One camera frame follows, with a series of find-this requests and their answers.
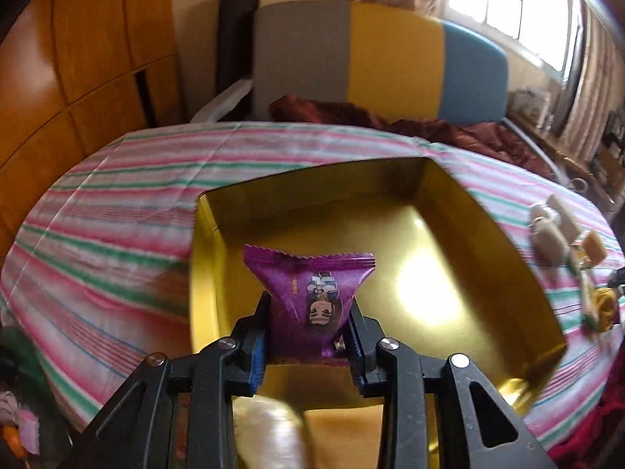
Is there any purple snack packet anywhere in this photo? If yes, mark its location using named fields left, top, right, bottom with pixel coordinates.
left=243, top=244, right=377, bottom=367

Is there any dark red blanket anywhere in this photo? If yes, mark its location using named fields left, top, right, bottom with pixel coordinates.
left=268, top=95, right=555, bottom=177

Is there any cream square snack packet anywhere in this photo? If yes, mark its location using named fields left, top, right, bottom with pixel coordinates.
left=547, top=194, right=582, bottom=240

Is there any gold box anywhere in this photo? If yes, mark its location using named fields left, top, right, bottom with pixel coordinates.
left=188, top=156, right=570, bottom=469

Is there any wooden side desk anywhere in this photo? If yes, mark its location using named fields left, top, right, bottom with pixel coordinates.
left=508, top=112, right=625, bottom=206

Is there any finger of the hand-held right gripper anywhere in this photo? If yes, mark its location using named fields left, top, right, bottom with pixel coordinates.
left=607, top=268, right=625, bottom=301

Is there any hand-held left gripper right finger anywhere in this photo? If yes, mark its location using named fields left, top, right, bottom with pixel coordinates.
left=342, top=300, right=560, bottom=469

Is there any colourful clutter pile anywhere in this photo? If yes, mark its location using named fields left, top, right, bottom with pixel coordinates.
left=0, top=327, right=64, bottom=469

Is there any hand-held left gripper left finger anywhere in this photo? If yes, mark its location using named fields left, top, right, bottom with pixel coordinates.
left=59, top=292, right=272, bottom=469

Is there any yellow white snack packet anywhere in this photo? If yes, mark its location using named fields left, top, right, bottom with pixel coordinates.
left=566, top=239, right=623, bottom=333

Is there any grey yellow blue headboard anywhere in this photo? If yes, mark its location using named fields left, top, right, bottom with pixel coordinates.
left=251, top=1, right=509, bottom=125

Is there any small white snack packet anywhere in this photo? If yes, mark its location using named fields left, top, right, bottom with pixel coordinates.
left=532, top=220, right=572, bottom=267

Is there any wooden wardrobe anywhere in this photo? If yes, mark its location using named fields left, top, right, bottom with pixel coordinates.
left=0, top=0, right=184, bottom=255

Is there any black rolled mat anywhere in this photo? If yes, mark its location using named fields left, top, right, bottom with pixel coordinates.
left=217, top=0, right=257, bottom=120

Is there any tan snack packet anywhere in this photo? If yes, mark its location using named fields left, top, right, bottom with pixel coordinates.
left=576, top=229, right=609, bottom=267

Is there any red cloth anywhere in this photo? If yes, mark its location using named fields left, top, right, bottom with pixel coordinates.
left=552, top=381, right=625, bottom=469

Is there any striped bedsheet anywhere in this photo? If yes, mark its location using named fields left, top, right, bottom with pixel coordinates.
left=0, top=120, right=625, bottom=453

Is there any window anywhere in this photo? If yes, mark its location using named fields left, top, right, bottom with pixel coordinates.
left=446, top=0, right=584, bottom=76

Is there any round white snack packet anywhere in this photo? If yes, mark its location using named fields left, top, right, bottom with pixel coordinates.
left=530, top=202, right=557, bottom=230

